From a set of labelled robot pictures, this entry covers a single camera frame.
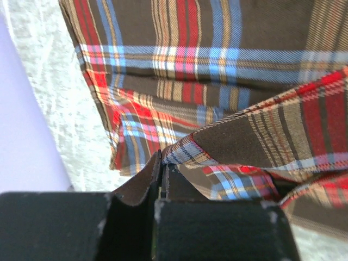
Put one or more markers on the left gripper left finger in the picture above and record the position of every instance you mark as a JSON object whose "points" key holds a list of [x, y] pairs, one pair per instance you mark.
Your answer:
{"points": [[82, 225]]}

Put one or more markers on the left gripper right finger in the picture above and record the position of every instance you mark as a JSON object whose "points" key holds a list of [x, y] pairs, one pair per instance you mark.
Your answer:
{"points": [[192, 227]]}

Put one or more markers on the plaid long sleeve shirt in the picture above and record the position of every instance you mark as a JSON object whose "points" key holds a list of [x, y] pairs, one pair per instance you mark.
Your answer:
{"points": [[247, 98]]}

